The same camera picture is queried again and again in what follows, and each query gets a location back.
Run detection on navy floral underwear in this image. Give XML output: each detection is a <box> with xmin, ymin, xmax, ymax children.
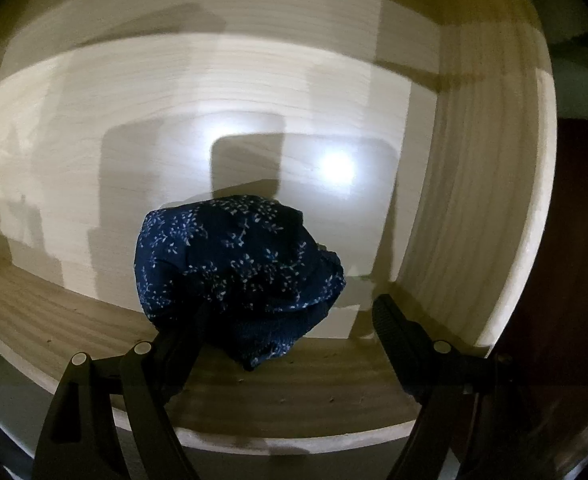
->
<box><xmin>134</xmin><ymin>196</ymin><xmax>347</xmax><ymax>372</ymax></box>

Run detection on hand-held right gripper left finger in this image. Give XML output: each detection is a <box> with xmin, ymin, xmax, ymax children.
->
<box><xmin>31</xmin><ymin>305</ymin><xmax>212</xmax><ymax>480</ymax></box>

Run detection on wooden drawer with grey front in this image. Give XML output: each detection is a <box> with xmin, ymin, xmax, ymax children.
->
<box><xmin>0</xmin><ymin>0</ymin><xmax>560</xmax><ymax>461</ymax></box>

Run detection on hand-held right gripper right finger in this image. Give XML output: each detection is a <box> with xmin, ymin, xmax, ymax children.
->
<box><xmin>371</xmin><ymin>294</ymin><xmax>565</xmax><ymax>480</ymax></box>

